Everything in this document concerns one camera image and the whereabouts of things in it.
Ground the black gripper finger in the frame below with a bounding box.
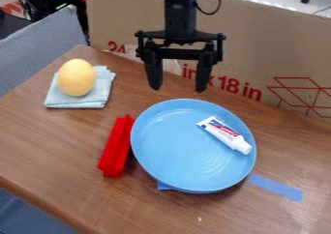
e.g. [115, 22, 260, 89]
[195, 51, 214, 93]
[144, 49, 163, 90]

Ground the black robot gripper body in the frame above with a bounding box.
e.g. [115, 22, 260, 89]
[133, 0, 228, 64]

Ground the red rectangular block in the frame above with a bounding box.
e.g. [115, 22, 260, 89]
[99, 115, 135, 178]

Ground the black robot base with lights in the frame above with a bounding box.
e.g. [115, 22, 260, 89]
[20, 0, 91, 44]

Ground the yellow egg shaped object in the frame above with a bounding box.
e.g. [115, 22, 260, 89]
[57, 59, 97, 97]

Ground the blue plastic plate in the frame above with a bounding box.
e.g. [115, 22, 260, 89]
[131, 99, 258, 193]

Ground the light blue folded cloth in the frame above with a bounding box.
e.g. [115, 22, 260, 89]
[44, 66, 116, 108]

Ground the white toothpaste tube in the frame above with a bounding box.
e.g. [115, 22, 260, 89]
[196, 116, 252, 155]

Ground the grey fabric panel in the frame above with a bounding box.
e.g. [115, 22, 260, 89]
[0, 6, 87, 97]

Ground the blue tape strip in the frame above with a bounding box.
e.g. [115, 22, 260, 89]
[248, 173, 304, 202]

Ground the brown cardboard box wall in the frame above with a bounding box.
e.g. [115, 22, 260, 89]
[87, 0, 331, 122]

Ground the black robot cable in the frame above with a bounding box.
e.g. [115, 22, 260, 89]
[194, 0, 223, 15]

